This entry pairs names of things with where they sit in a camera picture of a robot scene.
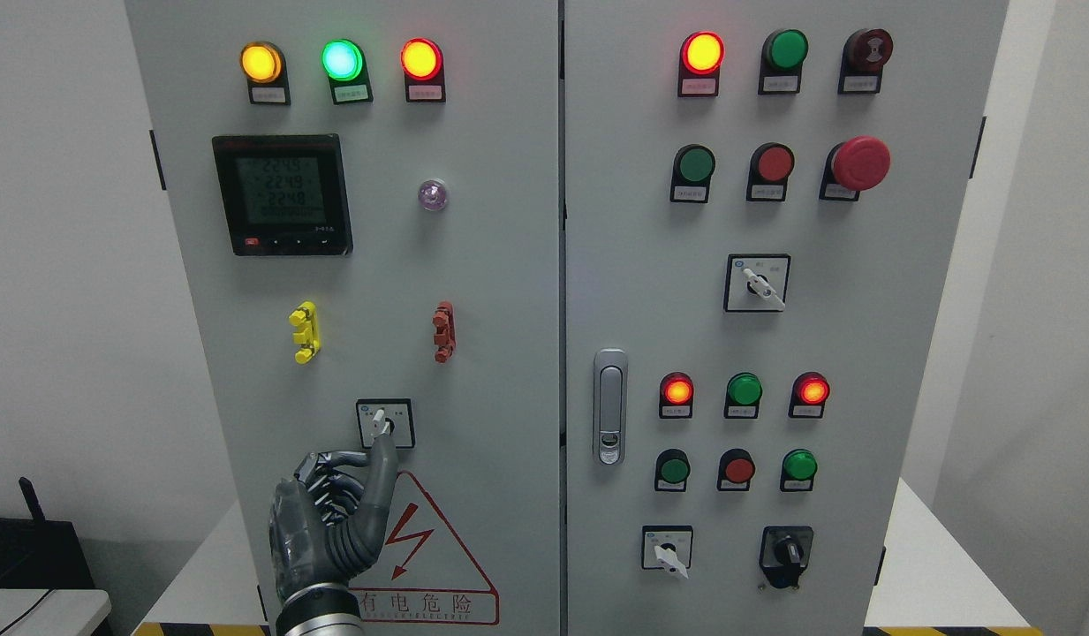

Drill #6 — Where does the red indicator lamp top left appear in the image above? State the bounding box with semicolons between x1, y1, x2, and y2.
400;37;446;103

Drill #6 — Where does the white side table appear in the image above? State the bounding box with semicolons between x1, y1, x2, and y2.
0;589;111;635

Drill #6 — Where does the red-brown terminal clip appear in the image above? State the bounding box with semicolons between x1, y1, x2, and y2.
432;299;457;365

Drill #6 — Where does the red lit lamp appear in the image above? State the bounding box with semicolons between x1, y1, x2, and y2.
660;372;694;419
788;371;831;419

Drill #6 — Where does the green indicator lamp right door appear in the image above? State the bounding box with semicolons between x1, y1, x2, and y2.
758;28;809;95

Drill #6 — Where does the white rotary selector switch middle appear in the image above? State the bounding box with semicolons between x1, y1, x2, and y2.
724;254;791;313

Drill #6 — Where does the white rotary selector switch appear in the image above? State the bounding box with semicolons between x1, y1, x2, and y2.
724;254;791;313
641;525;693;579

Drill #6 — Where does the red push button lower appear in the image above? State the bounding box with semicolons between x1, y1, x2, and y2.
715;448;757;492

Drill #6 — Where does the black device with antenna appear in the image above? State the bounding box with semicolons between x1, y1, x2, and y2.
0;476;96;589

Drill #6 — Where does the yellow indicator lamp top left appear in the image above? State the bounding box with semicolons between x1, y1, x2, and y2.
238;41;291;105

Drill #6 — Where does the dark red buzzer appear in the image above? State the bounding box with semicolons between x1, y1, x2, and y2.
837;28;894;95

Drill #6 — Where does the green lamp lower middle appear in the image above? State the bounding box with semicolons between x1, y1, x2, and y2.
724;372;763;420

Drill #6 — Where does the red emergency stop button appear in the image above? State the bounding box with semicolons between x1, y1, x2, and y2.
819;134;892;201

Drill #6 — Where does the green indicator lamp top left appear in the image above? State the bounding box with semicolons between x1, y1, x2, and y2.
321;39;374;105

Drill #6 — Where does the grey electrical cabinet door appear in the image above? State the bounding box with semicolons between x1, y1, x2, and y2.
563;1;1008;635
125;1;562;635

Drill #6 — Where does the red indicator lamp right door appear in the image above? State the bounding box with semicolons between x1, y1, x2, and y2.
677;30;725;98

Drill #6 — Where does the red push button upper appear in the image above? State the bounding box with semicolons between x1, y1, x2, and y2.
745;142;795;201

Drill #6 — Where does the green push button lower left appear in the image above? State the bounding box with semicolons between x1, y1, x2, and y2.
654;450;692;492

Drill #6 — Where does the grey electrical cabinet left door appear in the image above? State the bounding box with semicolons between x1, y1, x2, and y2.
125;1;562;635

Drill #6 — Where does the green push button lower right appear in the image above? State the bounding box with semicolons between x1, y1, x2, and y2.
779;450;819;492

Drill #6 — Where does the green push button upper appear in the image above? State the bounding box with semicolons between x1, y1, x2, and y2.
669;144;715;204

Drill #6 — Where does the black rotary selector switch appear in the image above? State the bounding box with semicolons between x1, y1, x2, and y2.
759;525;813;589

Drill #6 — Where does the red push button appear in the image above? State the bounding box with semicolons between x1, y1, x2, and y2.
745;142;795;201
715;448;757;492

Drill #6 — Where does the grey electrical cabinet right door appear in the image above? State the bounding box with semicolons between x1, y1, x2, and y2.
563;1;1008;635

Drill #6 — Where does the red lit lamp lower left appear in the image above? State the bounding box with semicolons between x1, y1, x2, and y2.
660;372;694;419

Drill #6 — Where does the small clear light bulb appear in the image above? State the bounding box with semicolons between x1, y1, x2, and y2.
416;178;449;212

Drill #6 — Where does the white rotary light switch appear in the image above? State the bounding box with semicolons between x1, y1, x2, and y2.
357;398;415;450

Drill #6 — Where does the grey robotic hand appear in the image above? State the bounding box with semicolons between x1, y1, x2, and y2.
269;432;397;602

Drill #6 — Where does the red lit lamp lower right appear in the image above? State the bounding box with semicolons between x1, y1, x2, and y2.
788;371;831;419

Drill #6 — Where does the red electrical hazard warning sticker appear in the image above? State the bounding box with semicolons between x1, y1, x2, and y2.
350;470;500;625

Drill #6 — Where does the green push button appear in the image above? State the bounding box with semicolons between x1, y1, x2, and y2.
669;144;715;204
779;450;819;492
654;450;692;492

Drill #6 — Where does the silver door lock handle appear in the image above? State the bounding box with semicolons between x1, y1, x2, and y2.
594;348;628;466

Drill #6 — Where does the black digital power meter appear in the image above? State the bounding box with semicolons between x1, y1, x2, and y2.
212;133;352;257

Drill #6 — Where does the white rotary selector switch bottom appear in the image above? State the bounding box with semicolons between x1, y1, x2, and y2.
641;525;693;579

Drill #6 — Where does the yellow terminal clip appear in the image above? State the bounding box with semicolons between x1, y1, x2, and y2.
287;301;321;365

